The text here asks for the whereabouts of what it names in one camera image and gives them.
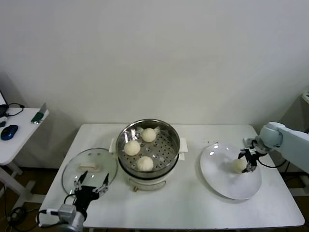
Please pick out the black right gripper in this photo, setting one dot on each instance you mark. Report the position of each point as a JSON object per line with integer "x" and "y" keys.
{"x": 252, "y": 157}

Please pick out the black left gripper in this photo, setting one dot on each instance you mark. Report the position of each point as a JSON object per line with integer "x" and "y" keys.
{"x": 84, "y": 197}

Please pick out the white steamed baozi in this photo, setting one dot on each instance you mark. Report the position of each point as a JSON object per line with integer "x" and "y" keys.
{"x": 132, "y": 148}
{"x": 148, "y": 134}
{"x": 144, "y": 163}
{"x": 237, "y": 165}

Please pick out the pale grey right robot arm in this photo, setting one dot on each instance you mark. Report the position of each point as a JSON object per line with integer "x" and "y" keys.
{"x": 289, "y": 142}

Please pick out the steel perforated steamer basket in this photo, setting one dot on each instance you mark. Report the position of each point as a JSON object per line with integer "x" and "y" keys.
{"x": 166, "y": 149}

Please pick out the round glass pot lid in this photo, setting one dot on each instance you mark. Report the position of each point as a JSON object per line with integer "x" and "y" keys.
{"x": 101, "y": 159}

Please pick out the round white plate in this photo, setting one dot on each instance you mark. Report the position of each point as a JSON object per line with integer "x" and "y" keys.
{"x": 217, "y": 174}

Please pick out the cream electric cooking pot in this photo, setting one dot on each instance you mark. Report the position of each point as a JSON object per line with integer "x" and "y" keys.
{"x": 147, "y": 184}

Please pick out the white floor stand base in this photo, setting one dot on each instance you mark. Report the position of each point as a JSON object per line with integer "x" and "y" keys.
{"x": 298, "y": 191}

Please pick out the white side table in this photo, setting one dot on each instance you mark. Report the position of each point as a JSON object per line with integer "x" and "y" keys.
{"x": 21, "y": 135}

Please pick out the green scraper tool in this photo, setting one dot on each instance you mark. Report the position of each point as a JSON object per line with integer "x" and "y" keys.
{"x": 38, "y": 115}

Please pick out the blue computer mouse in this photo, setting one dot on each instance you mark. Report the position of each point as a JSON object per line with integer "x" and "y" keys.
{"x": 8, "y": 132}

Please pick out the white wall shelf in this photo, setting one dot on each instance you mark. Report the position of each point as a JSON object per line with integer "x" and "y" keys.
{"x": 306, "y": 99}

